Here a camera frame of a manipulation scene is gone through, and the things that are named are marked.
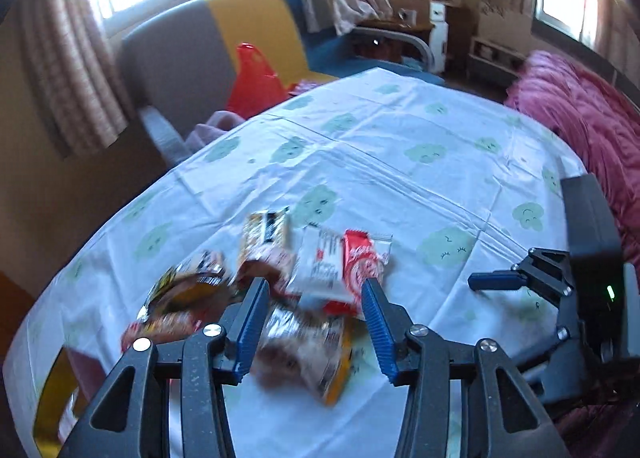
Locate beige patterned curtain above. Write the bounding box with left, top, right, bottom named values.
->
left=15, top=0, right=137, bottom=159

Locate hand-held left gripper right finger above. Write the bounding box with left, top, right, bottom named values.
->
left=361, top=278, right=571, bottom=458

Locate white green-print tablecloth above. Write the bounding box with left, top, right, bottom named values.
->
left=2, top=66, right=588, bottom=458

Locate pink blanket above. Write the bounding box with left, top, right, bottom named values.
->
left=504, top=50, right=640, bottom=283

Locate red brown snack packet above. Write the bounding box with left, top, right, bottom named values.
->
left=120, top=310, right=221, bottom=355

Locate low white shelf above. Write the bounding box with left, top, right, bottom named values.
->
left=467, top=35, right=527, bottom=84

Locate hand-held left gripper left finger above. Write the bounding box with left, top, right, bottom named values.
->
left=57, top=277, right=271, bottom=458

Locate brown cardboard box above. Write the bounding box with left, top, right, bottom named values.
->
left=476, top=0, right=534, bottom=57

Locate white red-print snack packet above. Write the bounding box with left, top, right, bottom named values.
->
left=288, top=225, right=351, bottom=305

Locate black yellow snack packet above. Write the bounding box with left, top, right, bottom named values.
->
left=137, top=250, right=236, bottom=321

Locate silver yellow snack packet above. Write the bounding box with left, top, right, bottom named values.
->
left=252, top=300, right=359, bottom=407

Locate red plastic bag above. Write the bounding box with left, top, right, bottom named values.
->
left=226, top=42, right=292, bottom=121

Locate brown yellow snack packet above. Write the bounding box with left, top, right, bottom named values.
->
left=236, top=208, right=297, bottom=291

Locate pink cloth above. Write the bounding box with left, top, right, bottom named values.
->
left=185, top=110, right=251, bottom=155

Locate maroon gift box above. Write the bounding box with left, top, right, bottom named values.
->
left=32, top=345, right=107, bottom=457

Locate grey yellow blue sofa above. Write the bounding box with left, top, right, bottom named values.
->
left=120, top=0, right=446, bottom=169

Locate red white snack packet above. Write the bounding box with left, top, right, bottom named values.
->
left=320, top=229, right=394, bottom=319

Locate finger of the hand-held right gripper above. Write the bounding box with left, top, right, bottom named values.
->
left=468, top=248, right=577, bottom=309
left=515, top=309, right=585, bottom=389

